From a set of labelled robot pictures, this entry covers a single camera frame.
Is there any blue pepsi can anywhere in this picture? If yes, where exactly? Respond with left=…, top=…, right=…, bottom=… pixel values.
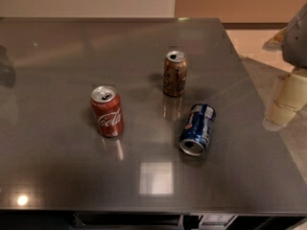
left=179, top=103, right=216, bottom=156

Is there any red coca-cola can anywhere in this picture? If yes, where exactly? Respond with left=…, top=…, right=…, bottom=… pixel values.
left=90, top=85, right=124, bottom=138

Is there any dark shelf under table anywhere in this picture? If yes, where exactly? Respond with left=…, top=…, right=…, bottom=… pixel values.
left=0, top=212, right=307, bottom=230

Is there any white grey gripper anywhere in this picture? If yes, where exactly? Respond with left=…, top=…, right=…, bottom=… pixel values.
left=262, top=69, right=307, bottom=131

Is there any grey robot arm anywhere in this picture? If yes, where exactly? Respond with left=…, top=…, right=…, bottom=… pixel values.
left=263, top=4, right=307, bottom=131

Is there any brown soda can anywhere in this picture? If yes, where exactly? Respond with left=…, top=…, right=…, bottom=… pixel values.
left=163, top=51, right=188, bottom=97

